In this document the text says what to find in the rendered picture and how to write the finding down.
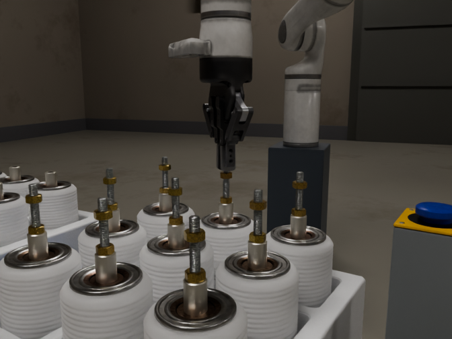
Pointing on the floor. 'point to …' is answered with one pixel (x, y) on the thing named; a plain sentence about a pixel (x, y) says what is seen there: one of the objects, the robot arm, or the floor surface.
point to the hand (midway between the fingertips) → (225, 157)
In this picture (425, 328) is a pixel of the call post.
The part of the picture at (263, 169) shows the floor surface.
